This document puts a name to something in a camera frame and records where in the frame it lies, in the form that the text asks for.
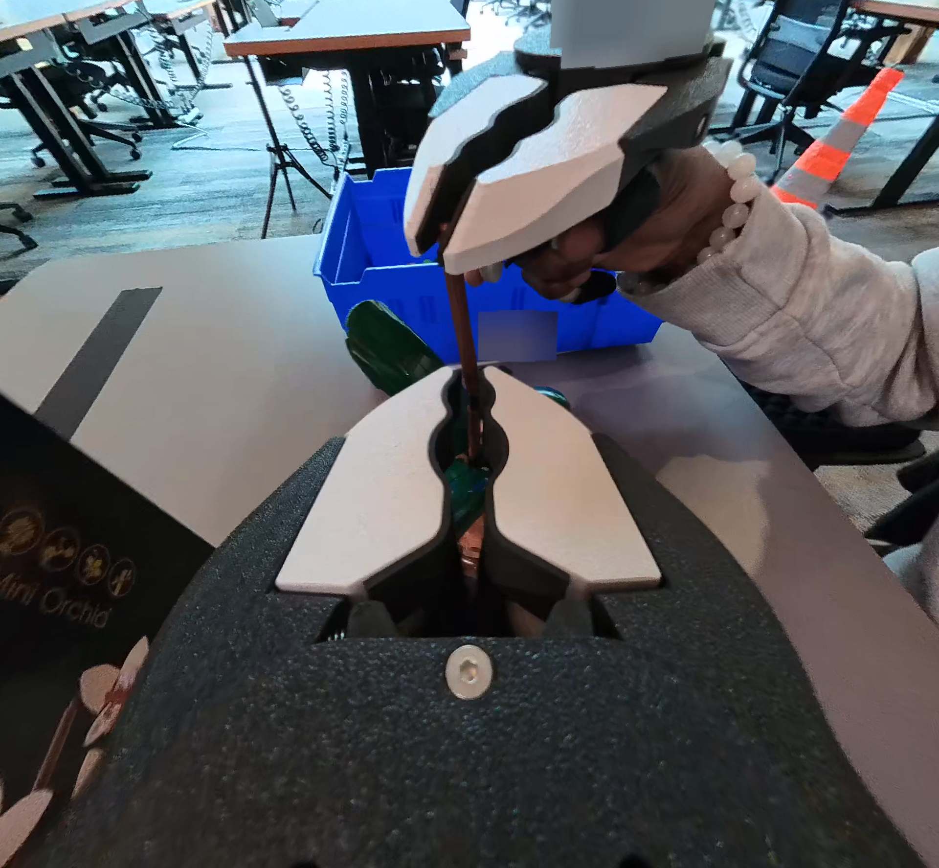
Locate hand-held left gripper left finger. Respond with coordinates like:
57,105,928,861
277,366,463,599

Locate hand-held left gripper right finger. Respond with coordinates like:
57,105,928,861
484,366,663,599

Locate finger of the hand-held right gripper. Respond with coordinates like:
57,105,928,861
442,83,670,274
403,75,549,257

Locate toy brick orchid plant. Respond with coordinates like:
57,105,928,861
345,299,573,535

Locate brown toy orchid stem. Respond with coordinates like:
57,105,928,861
442,222,487,465

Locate person's right forearm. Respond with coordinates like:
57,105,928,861
616,185,939,430

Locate grey desk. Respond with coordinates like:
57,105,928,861
0,233,939,868

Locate person's right hand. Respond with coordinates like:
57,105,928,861
506,147,731,304

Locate blue plastic bin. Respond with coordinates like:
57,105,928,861
313,166,666,370

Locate black office chair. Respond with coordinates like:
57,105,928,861
0,24,144,168
732,0,912,159

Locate orange traffic cone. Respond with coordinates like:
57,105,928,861
769,66,905,211

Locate black tripod stand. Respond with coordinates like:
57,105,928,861
197,0,333,241

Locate black mesh chair seat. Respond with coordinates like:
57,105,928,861
756,387,927,471

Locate black orchid print box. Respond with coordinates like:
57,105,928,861
0,391,215,868

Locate black tape strip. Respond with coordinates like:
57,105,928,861
32,287,164,439

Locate white bead bracelet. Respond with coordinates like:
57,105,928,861
620,140,758,297

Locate coiled white cable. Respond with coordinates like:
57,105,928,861
279,68,355,175

